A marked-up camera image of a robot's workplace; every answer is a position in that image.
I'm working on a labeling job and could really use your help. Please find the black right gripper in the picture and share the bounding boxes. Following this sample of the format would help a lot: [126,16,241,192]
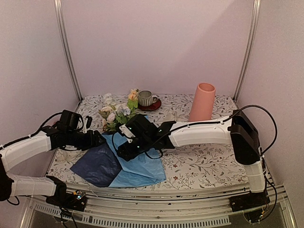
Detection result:
[116,136,152,162]

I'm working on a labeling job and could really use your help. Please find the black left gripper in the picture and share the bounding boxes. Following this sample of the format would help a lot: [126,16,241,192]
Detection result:
[67,129,107,151]

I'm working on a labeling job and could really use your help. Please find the blue wrapping paper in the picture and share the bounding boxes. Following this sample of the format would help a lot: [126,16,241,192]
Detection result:
[70,133,166,188]

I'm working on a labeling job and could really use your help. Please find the artificial flower bouquet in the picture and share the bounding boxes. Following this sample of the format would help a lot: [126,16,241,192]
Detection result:
[98,88,139,133]

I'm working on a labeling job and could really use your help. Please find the cream printed ribbon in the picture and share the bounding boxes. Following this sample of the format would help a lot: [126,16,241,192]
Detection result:
[54,150,77,163]

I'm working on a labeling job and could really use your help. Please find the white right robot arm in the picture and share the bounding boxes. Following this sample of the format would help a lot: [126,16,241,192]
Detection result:
[116,111,266,207]

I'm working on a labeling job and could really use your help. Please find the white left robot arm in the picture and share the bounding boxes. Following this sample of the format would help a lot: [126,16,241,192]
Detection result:
[0,110,105,206]

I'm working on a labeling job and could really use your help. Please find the pink vase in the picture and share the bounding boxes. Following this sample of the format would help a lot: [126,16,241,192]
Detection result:
[189,83,216,122]

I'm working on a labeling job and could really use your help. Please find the dark red saucer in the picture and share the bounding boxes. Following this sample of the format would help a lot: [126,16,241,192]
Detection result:
[138,99,162,112]

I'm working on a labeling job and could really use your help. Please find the striped ceramic cup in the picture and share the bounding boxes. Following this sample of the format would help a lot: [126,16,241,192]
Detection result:
[138,90,158,106]

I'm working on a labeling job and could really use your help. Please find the floral tablecloth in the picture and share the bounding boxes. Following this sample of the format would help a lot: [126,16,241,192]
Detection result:
[48,95,249,191]

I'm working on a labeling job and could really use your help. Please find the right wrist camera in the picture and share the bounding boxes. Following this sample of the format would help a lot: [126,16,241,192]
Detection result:
[119,124,135,143]

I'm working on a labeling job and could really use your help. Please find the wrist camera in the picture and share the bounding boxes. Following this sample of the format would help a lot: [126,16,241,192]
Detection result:
[119,124,135,143]
[82,116,93,133]

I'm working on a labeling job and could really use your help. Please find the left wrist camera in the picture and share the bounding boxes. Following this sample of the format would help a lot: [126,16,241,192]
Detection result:
[82,116,93,133]

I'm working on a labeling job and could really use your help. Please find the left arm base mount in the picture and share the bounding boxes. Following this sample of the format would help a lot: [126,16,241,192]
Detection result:
[46,188,87,212]

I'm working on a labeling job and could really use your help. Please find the aluminium front rail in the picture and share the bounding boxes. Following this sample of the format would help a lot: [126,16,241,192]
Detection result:
[21,184,299,228]

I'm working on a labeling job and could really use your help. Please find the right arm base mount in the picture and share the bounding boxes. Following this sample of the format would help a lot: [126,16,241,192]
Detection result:
[229,191,270,224]

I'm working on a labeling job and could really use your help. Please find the left aluminium frame post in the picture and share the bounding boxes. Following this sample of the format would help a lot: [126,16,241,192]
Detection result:
[54,0,83,102]

